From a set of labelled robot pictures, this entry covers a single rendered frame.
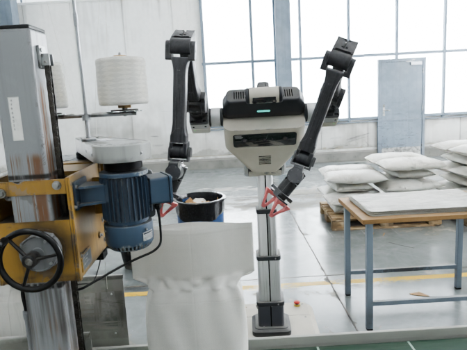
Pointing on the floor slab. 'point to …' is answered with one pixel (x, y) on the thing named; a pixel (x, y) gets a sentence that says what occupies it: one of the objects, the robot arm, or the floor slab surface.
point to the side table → (398, 267)
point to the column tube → (31, 143)
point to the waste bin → (184, 211)
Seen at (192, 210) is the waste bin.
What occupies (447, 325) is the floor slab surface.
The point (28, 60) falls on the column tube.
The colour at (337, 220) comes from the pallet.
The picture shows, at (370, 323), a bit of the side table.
